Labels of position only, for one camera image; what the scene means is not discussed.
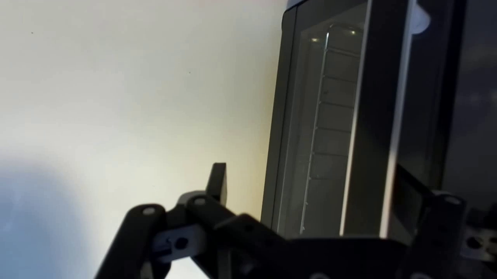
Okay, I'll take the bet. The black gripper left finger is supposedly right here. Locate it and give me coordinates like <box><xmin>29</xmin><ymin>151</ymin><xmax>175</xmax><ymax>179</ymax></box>
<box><xmin>94</xmin><ymin>162</ymin><xmax>291</xmax><ymax>279</ymax></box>

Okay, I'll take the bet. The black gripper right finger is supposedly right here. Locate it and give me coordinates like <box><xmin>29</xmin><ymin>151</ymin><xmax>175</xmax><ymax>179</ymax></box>
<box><xmin>392</xmin><ymin>163</ymin><xmax>497</xmax><ymax>279</ymax></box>

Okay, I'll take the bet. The black microwave body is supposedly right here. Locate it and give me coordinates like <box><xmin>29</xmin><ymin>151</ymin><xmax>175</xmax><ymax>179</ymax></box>
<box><xmin>439</xmin><ymin>0</ymin><xmax>497</xmax><ymax>214</ymax></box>

